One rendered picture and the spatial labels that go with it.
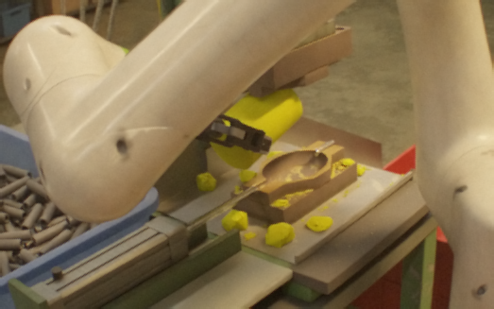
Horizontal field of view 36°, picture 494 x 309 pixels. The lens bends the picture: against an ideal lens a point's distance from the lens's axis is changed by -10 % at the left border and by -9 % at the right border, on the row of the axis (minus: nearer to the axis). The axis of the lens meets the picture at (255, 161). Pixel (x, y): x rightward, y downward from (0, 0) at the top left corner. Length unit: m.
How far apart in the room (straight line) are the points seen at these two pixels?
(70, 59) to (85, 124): 0.09
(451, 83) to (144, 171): 0.35
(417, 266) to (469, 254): 0.43
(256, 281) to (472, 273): 0.29
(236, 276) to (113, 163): 0.35
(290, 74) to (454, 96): 0.23
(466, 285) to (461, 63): 0.24
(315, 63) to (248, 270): 0.27
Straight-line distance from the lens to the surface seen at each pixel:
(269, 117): 1.00
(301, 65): 1.01
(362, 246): 1.01
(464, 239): 0.79
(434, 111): 0.87
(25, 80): 0.74
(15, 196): 1.22
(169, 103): 0.64
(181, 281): 0.95
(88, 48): 0.75
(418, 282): 1.22
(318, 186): 1.09
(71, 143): 0.66
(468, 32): 0.85
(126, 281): 0.90
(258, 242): 1.03
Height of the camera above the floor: 1.52
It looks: 25 degrees down
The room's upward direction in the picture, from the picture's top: 5 degrees counter-clockwise
